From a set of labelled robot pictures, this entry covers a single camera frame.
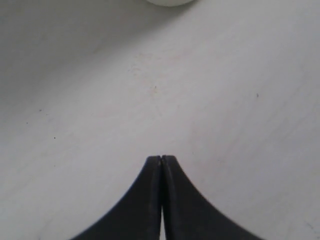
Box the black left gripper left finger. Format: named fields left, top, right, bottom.
left=74, top=156, right=162, bottom=240

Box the cream plastic storage bin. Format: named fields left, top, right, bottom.
left=146, top=0, right=194, bottom=7

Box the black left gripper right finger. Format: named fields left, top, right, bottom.
left=161, top=155, right=258, bottom=240

